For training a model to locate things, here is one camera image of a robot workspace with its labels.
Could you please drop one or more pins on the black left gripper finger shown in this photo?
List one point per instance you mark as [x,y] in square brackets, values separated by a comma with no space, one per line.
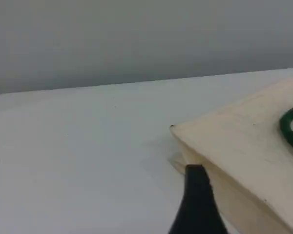
[197,207]

